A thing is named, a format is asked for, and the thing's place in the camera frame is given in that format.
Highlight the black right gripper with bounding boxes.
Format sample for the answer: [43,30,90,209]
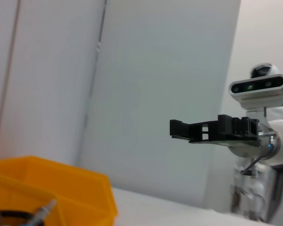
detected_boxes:
[169,114,260,145]

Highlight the silver ballpoint pen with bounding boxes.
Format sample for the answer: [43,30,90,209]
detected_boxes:
[29,199,58,226]

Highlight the black mesh pen holder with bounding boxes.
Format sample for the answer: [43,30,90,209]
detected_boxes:
[0,209,38,226]

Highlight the grey robot stand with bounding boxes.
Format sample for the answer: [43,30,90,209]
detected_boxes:
[266,164,283,223]

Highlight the yellow plastic bin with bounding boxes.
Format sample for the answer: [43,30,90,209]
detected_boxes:
[0,155,119,226]

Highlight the right gripper cable with connector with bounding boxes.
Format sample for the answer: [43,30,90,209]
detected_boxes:
[240,135,275,176]

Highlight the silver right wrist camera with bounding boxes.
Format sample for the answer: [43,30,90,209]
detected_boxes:
[228,74,283,110]

